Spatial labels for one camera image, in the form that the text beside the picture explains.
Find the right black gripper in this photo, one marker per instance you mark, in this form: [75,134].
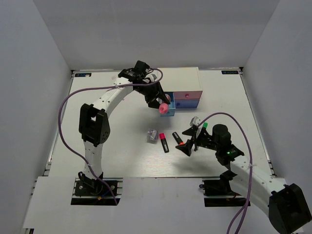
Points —
[186,147]

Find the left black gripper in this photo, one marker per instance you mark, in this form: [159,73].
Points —
[159,92]

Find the orange cap black highlighter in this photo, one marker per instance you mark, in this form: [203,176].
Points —
[178,140]

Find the pink glue stick tube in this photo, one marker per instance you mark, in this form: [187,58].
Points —
[163,107]

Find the light blue small drawer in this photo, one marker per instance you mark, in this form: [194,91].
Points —
[172,106]

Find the green cap black highlighter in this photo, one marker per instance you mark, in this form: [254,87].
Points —
[204,126]

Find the blue wide drawer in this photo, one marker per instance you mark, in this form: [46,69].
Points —
[184,104]

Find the pink small drawer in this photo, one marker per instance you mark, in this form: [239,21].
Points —
[187,95]

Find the pink cap black highlighter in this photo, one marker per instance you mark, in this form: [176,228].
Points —
[164,142]

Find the clear paperclip jar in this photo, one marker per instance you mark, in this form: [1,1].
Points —
[152,136]

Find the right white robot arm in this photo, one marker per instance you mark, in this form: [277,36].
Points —
[284,205]

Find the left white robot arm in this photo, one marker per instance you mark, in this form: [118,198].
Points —
[94,118]

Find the white drawer cabinet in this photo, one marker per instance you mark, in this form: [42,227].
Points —
[181,79]

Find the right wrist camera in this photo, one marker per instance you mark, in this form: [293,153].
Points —
[195,121]

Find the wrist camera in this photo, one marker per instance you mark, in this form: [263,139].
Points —
[152,77]
[195,121]

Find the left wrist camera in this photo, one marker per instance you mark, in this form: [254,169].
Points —
[152,77]

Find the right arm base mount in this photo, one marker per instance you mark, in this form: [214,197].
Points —
[218,193]

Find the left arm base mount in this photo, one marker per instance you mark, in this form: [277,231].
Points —
[91,192]

